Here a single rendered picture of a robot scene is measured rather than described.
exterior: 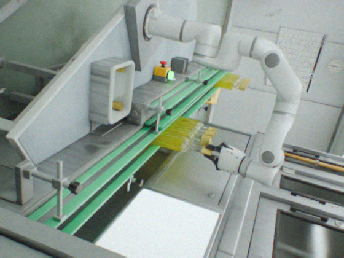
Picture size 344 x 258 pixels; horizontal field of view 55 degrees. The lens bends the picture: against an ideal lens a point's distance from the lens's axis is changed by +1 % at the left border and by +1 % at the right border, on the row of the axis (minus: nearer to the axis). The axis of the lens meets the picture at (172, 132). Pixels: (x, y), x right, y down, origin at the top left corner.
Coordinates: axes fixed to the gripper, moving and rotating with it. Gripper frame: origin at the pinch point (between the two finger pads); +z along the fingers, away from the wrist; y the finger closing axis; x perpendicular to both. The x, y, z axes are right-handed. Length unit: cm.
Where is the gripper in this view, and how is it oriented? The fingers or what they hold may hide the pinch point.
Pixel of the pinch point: (209, 152)
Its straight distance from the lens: 141.8
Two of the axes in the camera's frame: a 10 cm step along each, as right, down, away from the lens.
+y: 1.4, -9.1, -3.9
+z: -8.1, -3.3, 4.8
